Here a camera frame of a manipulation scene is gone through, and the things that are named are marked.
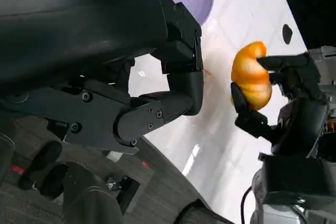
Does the grey machine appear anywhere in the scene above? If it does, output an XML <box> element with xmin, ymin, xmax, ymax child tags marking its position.
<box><xmin>306</xmin><ymin>46</ymin><xmax>336</xmax><ymax>88</ymax></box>

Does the orange and white bread roll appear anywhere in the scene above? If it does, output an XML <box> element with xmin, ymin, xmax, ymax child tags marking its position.
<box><xmin>230</xmin><ymin>40</ymin><xmax>273</xmax><ymax>112</ymax></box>

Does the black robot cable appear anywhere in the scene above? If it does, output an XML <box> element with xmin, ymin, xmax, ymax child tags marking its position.
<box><xmin>240</xmin><ymin>186</ymin><xmax>259</xmax><ymax>224</ymax></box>

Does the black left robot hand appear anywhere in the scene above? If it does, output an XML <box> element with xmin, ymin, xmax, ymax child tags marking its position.
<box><xmin>0</xmin><ymin>0</ymin><xmax>204</xmax><ymax>155</ymax></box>

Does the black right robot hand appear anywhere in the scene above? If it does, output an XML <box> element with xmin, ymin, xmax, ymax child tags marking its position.
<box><xmin>230</xmin><ymin>52</ymin><xmax>329</xmax><ymax>157</ymax></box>

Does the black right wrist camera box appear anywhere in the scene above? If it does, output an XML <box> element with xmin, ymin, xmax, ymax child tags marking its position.
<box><xmin>258</xmin><ymin>152</ymin><xmax>336</xmax><ymax>205</ymax></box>

